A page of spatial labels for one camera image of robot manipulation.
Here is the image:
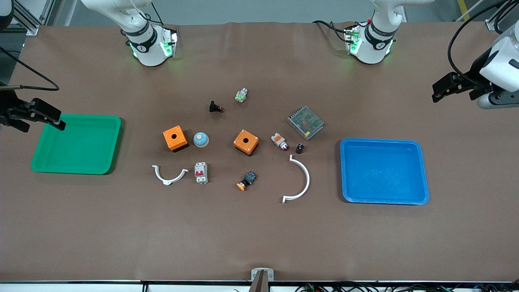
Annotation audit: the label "orange box with white screws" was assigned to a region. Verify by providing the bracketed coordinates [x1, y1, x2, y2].
[233, 129, 260, 157]

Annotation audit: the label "white circuit breaker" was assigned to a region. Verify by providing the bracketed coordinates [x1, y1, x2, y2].
[194, 162, 209, 184]

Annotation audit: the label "black left arm base cables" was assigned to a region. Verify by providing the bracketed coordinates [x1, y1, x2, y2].
[312, 19, 351, 43]

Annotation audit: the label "small white curved clamp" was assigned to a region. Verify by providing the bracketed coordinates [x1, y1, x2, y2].
[152, 164, 189, 186]

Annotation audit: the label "black button with orange head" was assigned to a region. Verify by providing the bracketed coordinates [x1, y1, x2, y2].
[236, 171, 257, 191]

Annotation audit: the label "black arm base cables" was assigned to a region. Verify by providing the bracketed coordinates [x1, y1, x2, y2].
[312, 19, 351, 43]
[130, 0, 163, 26]

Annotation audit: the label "black right arm base cables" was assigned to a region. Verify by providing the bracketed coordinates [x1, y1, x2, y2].
[130, 0, 163, 26]

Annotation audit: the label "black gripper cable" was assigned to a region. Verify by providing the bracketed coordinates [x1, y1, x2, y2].
[0, 47, 60, 92]
[447, 0, 519, 88]

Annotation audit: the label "black cable bundle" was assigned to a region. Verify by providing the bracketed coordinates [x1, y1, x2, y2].
[296, 282, 519, 292]

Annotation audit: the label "aluminium frame profile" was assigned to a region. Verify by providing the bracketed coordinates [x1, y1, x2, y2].
[8, 0, 41, 36]
[487, 0, 512, 31]

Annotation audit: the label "white orange red indicator light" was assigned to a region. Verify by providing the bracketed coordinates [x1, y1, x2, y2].
[271, 132, 290, 152]

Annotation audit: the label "metal mesh power supply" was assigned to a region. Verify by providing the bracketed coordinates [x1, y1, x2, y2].
[287, 106, 325, 141]

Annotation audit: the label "blue plastic tray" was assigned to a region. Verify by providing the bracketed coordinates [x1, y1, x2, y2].
[340, 138, 430, 205]

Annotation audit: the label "large white curved clamp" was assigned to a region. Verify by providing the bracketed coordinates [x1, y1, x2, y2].
[282, 155, 311, 204]

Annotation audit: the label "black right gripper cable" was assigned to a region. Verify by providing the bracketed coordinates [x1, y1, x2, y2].
[0, 47, 60, 92]

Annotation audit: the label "orange box with large hole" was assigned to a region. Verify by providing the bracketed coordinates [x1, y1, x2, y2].
[163, 125, 189, 152]

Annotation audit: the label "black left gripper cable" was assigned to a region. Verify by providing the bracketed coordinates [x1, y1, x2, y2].
[447, 0, 519, 88]

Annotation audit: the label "green plastic tray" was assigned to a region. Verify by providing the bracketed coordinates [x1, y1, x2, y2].
[30, 114, 122, 175]

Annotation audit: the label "grey metal bracket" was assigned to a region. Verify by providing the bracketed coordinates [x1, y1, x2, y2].
[251, 268, 275, 281]

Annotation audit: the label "tan camera pole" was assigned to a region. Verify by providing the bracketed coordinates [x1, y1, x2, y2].
[248, 271, 269, 292]

